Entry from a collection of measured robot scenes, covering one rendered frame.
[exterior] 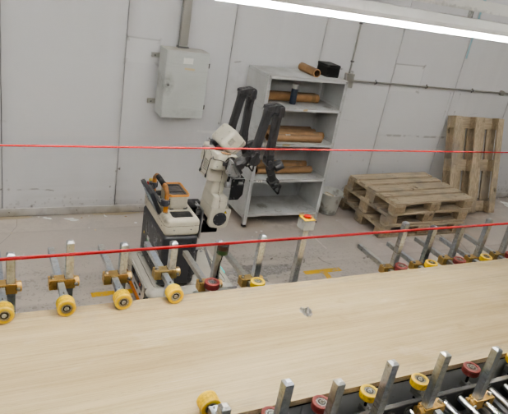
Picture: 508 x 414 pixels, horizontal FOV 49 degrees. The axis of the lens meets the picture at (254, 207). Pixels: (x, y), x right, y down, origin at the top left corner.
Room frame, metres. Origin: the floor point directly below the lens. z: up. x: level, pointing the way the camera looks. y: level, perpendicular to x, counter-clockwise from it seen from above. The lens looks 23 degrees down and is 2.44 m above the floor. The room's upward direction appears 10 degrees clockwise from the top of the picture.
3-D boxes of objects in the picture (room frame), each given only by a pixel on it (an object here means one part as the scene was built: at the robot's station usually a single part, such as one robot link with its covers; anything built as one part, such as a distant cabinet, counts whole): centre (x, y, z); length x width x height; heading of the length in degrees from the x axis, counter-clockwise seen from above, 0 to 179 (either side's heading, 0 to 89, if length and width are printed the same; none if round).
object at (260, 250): (2.70, -0.08, 0.89); 0.04 x 0.04 x 0.48; 30
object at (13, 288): (2.07, 1.03, 0.95); 0.14 x 0.06 x 0.05; 120
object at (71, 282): (2.20, 0.81, 0.95); 0.14 x 0.06 x 0.05; 120
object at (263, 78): (5.54, -0.20, 0.78); 0.90 x 0.45 x 1.55; 120
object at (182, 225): (3.61, 0.55, 0.59); 0.55 x 0.34 x 0.83; 29
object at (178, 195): (3.60, 0.57, 0.87); 0.23 x 0.15 x 0.11; 29
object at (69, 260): (2.21, 0.79, 0.92); 0.04 x 0.04 x 0.48; 30
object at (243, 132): (4.06, 0.17, 1.40); 0.11 x 0.06 x 0.43; 29
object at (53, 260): (2.24, 0.86, 0.95); 0.50 x 0.04 x 0.04; 30
